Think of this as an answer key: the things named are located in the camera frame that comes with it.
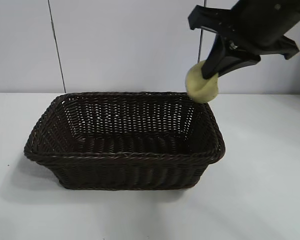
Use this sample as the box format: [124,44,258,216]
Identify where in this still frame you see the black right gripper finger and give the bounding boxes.
[201,33,228,80]
[210,53,262,79]

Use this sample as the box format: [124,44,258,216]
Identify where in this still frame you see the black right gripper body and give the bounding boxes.
[187,0,300,61]

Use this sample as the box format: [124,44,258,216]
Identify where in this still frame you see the pale yellow egg yolk pastry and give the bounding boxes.
[185,61,220,103]

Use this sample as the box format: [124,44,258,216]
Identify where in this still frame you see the dark brown wicker basket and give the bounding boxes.
[22,91,226,192]

